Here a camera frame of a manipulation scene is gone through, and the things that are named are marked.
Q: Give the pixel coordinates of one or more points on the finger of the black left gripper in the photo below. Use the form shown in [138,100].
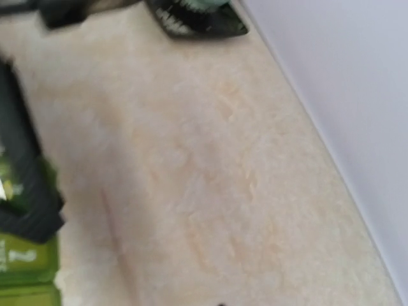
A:
[40,219]

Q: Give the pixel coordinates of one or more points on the green pill organizer box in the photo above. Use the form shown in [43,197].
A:
[27,269]

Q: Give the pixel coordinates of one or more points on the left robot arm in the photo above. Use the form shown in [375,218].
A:
[56,15]

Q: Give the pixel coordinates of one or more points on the black patterned tray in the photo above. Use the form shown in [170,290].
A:
[198,20]

